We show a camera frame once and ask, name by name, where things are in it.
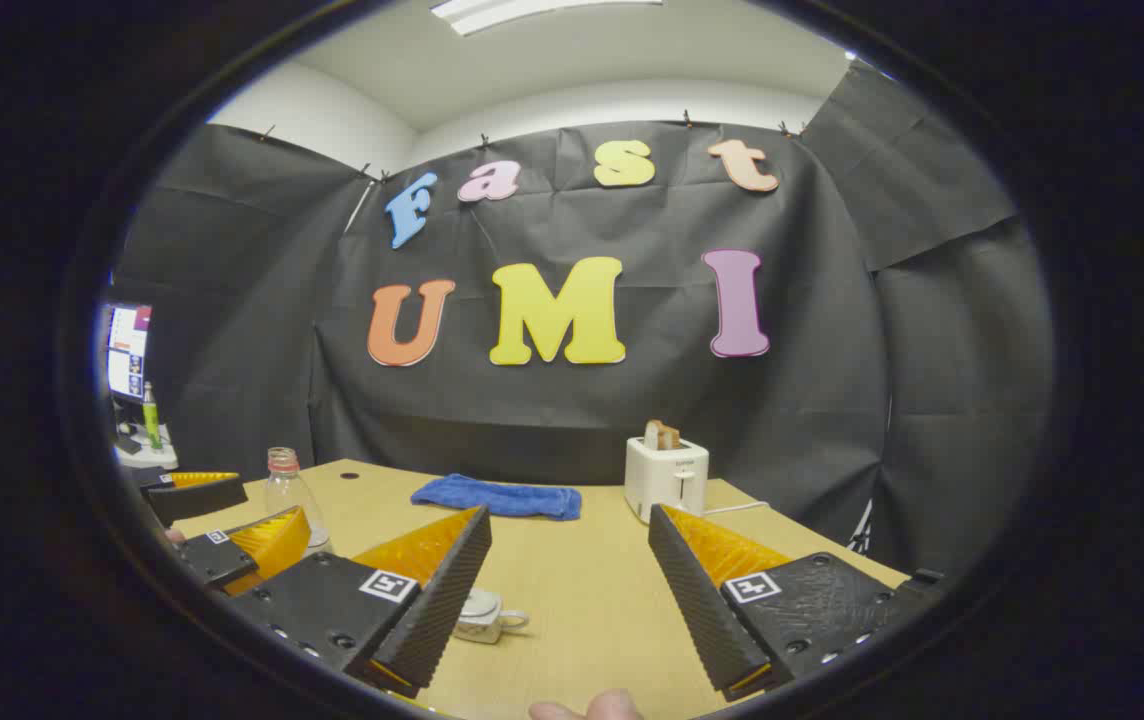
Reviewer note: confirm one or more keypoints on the blue towel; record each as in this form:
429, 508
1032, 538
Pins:
497, 497

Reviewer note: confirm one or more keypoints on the white ceramic teacup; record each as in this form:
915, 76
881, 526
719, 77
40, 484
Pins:
477, 625

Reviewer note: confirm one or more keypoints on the white toaster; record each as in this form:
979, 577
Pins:
665, 480

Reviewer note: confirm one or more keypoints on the computer monitor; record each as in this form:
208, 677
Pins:
127, 355

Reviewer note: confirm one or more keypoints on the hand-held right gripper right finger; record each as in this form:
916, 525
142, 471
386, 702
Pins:
702, 600

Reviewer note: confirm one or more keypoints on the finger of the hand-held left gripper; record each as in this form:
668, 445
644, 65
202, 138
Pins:
197, 497
262, 545

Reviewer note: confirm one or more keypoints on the black backdrop cloth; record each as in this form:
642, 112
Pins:
812, 400

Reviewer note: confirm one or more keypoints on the ceiling light panel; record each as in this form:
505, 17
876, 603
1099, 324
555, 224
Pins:
522, 10

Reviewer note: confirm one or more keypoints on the white teacup lid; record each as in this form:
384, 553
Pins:
480, 602

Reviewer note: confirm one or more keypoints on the white side table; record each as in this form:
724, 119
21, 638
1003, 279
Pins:
152, 457

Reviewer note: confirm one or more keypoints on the small green bottle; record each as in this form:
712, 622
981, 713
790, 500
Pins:
151, 415

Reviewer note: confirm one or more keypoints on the toasted bread slice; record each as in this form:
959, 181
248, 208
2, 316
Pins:
662, 435

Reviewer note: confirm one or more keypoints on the clear plastic water bottle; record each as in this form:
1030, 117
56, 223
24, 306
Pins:
287, 490

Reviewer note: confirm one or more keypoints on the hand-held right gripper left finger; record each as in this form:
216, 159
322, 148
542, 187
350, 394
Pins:
437, 600

